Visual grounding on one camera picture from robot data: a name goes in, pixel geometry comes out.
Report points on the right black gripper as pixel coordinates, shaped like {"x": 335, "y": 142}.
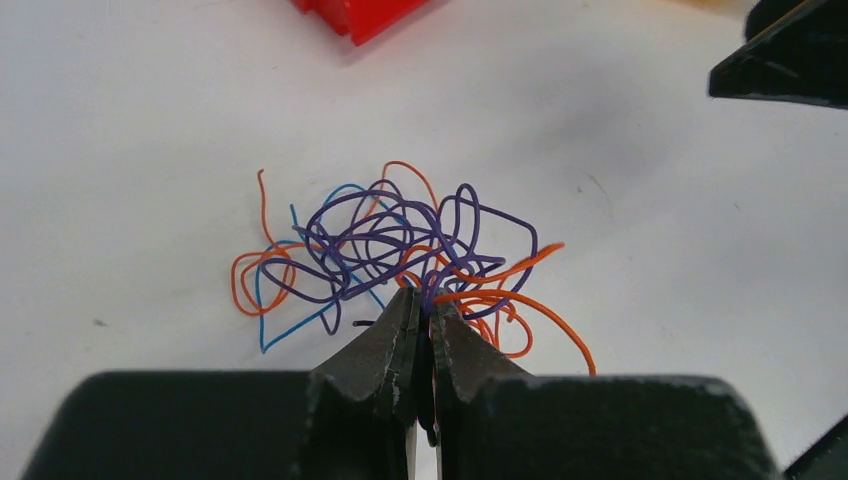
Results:
{"x": 794, "y": 52}

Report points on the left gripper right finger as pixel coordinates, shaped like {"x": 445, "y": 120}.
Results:
{"x": 464, "y": 366}

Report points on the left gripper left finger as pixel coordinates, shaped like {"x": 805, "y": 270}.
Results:
{"x": 363, "y": 410}

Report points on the red plastic bin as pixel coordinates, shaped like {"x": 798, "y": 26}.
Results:
{"x": 360, "y": 20}

